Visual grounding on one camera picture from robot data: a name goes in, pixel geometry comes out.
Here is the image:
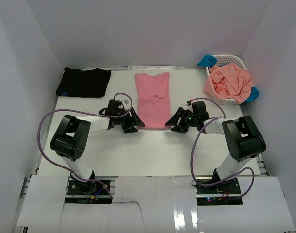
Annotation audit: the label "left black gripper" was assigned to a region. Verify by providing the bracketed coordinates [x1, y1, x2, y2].
[115, 107, 144, 133]

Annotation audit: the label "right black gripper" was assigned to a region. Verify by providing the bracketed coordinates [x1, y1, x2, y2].
[165, 107, 198, 133]

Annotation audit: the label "pink t shirt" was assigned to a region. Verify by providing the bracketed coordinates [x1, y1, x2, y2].
[135, 72, 171, 130]

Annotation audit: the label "black t shirt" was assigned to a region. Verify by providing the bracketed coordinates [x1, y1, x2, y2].
[56, 67, 111, 98]

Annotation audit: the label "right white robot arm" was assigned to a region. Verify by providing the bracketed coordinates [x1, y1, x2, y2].
[165, 98, 266, 194]

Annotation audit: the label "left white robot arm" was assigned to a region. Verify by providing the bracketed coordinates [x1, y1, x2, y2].
[50, 99, 145, 194]

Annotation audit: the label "white paper sheets at back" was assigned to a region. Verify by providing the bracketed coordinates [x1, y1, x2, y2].
[103, 65, 176, 70]

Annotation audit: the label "salmon orange t shirt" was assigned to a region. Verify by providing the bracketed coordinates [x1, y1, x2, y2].
[204, 63, 253, 104]

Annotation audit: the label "blue t shirt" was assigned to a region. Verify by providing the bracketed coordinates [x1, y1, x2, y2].
[197, 55, 259, 103]

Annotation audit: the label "white perforated laundry basket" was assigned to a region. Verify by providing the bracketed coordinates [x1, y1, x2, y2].
[213, 54, 246, 105]

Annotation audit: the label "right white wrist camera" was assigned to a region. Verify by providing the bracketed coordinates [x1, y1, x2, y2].
[186, 102, 191, 109]

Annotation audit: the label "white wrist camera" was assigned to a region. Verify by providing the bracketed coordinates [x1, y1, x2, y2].
[122, 99, 129, 108]
[186, 102, 191, 109]

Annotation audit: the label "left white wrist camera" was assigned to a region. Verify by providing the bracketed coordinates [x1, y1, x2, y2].
[122, 99, 129, 108]

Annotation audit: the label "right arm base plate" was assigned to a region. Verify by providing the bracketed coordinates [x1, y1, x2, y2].
[191, 178, 243, 206]

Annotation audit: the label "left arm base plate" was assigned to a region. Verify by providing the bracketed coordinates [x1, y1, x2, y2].
[65, 178, 112, 204]

